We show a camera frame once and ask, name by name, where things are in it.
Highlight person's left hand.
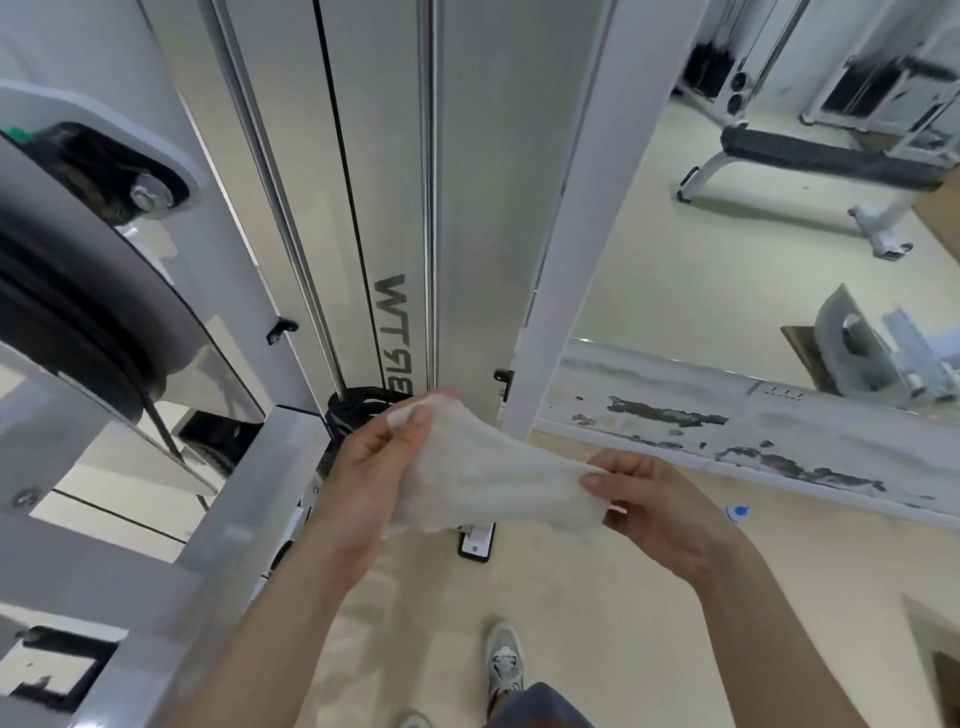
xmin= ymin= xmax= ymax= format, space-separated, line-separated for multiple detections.
xmin=307 ymin=388 xmax=463 ymax=571

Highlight person's right hand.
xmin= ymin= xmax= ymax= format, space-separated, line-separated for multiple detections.
xmin=581 ymin=449 xmax=751 ymax=590

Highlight white cleaning wipe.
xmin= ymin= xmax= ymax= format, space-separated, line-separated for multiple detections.
xmin=382 ymin=395 xmax=628 ymax=545

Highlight white gym machine frame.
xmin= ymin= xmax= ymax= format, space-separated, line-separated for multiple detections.
xmin=0 ymin=0 xmax=710 ymax=728

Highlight person's left forearm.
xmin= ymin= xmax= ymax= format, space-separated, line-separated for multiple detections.
xmin=168 ymin=524 xmax=376 ymax=728

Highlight person's right forearm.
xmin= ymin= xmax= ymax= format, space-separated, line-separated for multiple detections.
xmin=693 ymin=543 xmax=871 ymax=728

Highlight person's right sneaker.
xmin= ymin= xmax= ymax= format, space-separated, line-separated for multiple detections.
xmin=483 ymin=622 xmax=525 ymax=714

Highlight blue denim shorts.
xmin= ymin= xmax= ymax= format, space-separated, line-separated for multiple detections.
xmin=487 ymin=680 xmax=598 ymax=728

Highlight brown cardboard sheet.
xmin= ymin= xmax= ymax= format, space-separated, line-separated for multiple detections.
xmin=929 ymin=648 xmax=960 ymax=728

